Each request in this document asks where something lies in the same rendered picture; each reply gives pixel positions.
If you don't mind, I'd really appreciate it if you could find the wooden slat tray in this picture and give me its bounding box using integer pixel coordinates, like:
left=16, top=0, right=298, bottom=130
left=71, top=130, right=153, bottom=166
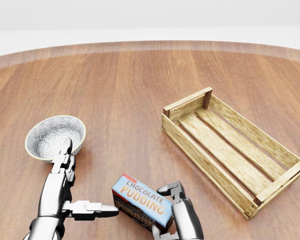
left=161, top=86, right=300, bottom=221

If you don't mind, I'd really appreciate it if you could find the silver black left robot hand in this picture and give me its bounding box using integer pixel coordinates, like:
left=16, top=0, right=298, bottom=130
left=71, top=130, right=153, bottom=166
left=37, top=137, right=120, bottom=222

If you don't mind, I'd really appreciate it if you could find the chocolate pudding box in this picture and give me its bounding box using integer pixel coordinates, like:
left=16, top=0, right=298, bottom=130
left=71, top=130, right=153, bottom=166
left=111, top=173, right=175, bottom=233

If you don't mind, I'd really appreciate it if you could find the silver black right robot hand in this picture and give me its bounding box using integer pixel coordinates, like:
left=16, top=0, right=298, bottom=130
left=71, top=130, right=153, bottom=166
left=151, top=180, right=205, bottom=240

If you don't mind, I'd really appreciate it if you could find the patterned grey white bowl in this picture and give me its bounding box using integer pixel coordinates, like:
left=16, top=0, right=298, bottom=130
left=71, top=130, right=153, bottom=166
left=24, top=114, right=87, bottom=164

